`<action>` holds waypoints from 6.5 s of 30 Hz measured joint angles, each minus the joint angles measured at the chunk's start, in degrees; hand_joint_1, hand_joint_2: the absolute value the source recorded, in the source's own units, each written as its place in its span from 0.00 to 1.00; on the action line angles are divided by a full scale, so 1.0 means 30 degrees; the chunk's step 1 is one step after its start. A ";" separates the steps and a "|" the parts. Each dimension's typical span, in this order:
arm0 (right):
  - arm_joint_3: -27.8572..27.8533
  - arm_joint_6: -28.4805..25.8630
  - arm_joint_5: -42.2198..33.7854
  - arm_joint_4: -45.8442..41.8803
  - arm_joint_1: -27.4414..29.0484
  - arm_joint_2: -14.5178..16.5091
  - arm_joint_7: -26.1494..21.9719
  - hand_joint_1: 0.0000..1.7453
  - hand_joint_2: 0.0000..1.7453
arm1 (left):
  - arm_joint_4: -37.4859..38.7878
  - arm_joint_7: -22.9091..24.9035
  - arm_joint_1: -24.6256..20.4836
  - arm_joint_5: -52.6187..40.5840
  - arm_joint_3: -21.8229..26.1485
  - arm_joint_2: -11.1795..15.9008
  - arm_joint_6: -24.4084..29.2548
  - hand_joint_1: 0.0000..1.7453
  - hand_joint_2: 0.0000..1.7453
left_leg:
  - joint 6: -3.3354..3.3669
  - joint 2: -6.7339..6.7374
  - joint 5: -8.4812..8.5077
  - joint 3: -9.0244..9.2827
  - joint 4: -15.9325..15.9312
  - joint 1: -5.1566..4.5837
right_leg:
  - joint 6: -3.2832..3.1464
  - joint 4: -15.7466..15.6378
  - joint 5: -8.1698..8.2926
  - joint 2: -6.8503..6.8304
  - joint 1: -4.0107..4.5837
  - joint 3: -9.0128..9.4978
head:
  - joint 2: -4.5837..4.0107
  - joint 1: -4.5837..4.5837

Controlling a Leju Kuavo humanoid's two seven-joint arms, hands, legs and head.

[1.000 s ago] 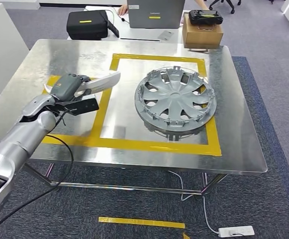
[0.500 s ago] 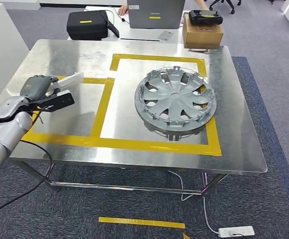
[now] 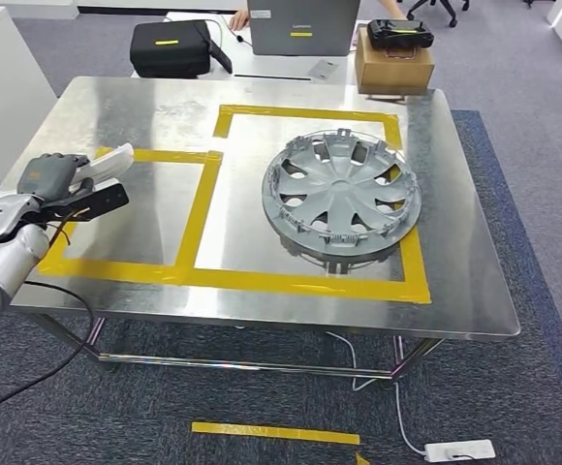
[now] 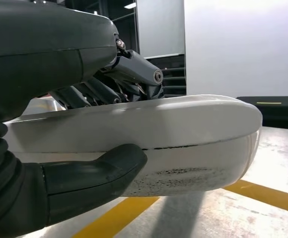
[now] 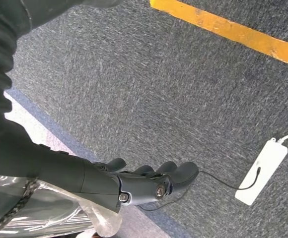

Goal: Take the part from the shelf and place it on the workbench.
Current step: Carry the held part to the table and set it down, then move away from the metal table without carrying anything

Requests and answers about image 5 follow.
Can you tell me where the clear plastic cover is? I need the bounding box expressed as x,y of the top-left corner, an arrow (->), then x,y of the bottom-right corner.
0,176 -> 122,238

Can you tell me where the white power strip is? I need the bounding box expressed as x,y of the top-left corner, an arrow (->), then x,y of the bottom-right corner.
234,138 -> 288,207

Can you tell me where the black braided cable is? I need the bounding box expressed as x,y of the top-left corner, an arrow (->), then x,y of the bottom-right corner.
0,178 -> 39,238

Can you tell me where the black floor cable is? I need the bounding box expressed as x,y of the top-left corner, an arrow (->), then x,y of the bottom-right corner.
138,167 -> 261,212

